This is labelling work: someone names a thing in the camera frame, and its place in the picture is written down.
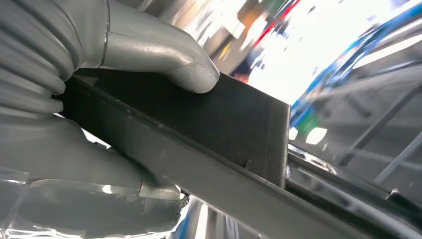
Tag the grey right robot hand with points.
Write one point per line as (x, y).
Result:
(148, 43)

